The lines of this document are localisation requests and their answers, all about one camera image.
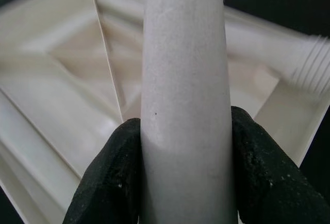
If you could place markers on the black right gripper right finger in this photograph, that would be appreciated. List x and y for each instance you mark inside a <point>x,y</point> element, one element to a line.
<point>270,182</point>

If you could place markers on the white plastic table top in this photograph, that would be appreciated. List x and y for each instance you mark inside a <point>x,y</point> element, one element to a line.
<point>64,61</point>

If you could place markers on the white plastic table leg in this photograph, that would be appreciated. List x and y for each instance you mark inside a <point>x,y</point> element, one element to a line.
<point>185,79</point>
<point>304,64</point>

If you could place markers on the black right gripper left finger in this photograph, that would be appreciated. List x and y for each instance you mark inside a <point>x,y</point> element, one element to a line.
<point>111,177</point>

